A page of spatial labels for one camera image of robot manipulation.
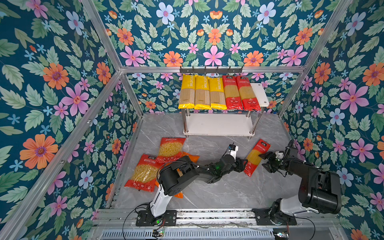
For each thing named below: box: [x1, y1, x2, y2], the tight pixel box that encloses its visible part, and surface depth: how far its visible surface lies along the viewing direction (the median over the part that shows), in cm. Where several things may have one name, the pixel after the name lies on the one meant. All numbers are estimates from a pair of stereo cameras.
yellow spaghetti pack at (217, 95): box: [208, 77, 228, 110], surface depth 80 cm
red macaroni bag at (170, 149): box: [156, 137, 186, 163], surface depth 95 cm
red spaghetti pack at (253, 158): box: [244, 138, 271, 178], surface depth 95 cm
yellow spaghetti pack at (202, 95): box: [194, 74, 212, 110], surface depth 82 cm
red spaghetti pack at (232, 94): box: [222, 75, 244, 111], surface depth 82 cm
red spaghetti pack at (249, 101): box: [235, 75, 261, 112], surface depth 80 cm
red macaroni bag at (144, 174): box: [124, 153, 160, 192], surface depth 86 cm
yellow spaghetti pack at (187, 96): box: [178, 74, 196, 109], surface depth 81 cm
